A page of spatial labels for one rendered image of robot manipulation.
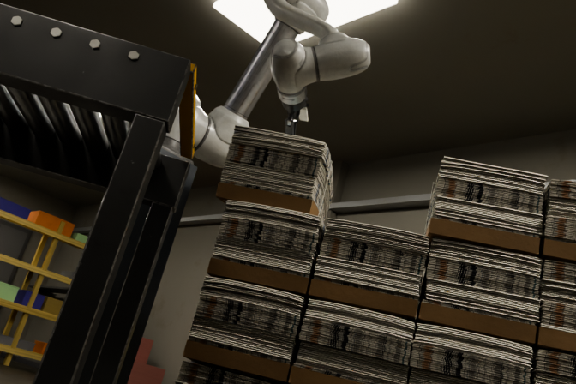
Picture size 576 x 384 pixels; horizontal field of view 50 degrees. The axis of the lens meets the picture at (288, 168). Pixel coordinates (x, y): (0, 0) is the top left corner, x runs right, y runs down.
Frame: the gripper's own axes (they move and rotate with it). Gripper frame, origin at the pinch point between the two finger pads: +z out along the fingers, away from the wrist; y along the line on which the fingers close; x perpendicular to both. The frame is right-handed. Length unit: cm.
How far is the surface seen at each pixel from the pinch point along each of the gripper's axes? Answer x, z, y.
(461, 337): 59, -10, 60
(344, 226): 24.4, -13.8, 37.9
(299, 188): 9.1, -14.1, 28.6
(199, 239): -236, 550, -189
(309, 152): 9.6, -18.1, 18.4
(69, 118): -32, -65, 51
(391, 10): 1, 124, -198
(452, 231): 53, -15, 34
